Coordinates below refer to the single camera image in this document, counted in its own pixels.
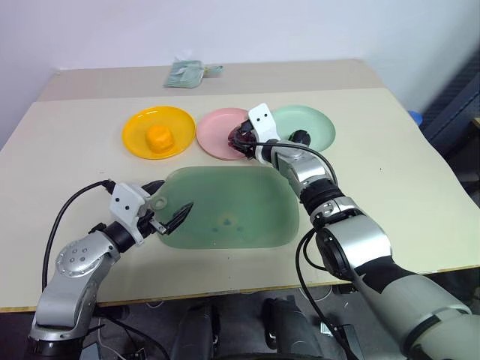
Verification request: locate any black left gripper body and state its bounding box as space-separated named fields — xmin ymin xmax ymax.
xmin=136 ymin=204 xmax=168 ymax=239

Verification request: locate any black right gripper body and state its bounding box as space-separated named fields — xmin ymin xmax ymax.
xmin=239 ymin=118 xmax=260 ymax=150

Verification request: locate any dark red item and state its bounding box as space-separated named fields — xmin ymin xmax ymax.
xmin=227 ymin=125 xmax=258 ymax=161

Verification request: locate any pink plate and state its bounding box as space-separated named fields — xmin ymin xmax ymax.
xmin=196 ymin=107 xmax=260 ymax=162

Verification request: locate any orange item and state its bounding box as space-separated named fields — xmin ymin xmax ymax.
xmin=145 ymin=125 xmax=176 ymax=153

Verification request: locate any light green plate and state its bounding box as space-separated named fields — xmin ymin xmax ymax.
xmin=270 ymin=104 xmax=336 ymax=153

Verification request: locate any yellow plate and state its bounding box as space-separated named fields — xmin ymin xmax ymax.
xmin=121 ymin=106 xmax=197 ymax=161

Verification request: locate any translucent green tray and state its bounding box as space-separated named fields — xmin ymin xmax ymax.
xmin=155 ymin=166 xmax=302 ymax=251

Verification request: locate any green striped folded bag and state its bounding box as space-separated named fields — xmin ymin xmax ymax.
xmin=163 ymin=59 xmax=206 ymax=90

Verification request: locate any dark rounded shape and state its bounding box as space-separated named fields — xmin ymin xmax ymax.
xmin=170 ymin=301 xmax=223 ymax=360
xmin=261 ymin=295 xmax=328 ymax=360

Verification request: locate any dark ribbed panel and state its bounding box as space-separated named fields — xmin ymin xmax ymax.
xmin=421 ymin=37 xmax=480 ymax=158

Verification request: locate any black floor pedal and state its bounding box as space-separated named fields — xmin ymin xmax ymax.
xmin=328 ymin=322 xmax=363 ymax=360

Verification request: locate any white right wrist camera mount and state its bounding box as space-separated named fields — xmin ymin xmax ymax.
xmin=247 ymin=102 xmax=281 ymax=144

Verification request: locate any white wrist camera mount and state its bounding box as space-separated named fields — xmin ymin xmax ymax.
xmin=109 ymin=181 xmax=152 ymax=247
xmin=247 ymin=102 xmax=281 ymax=144

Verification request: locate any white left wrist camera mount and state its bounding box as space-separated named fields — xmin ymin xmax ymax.
xmin=109 ymin=181 xmax=152 ymax=247

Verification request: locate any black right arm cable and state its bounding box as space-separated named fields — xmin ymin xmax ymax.
xmin=251 ymin=138 xmax=357 ymax=360

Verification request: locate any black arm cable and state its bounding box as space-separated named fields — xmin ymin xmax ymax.
xmin=42 ymin=179 xmax=116 ymax=297
xmin=251 ymin=138 xmax=357 ymax=360

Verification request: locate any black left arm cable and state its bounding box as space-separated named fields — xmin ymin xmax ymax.
xmin=42 ymin=179 xmax=116 ymax=297

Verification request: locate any black floor cable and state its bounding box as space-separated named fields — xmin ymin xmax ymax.
xmin=91 ymin=313 xmax=172 ymax=360

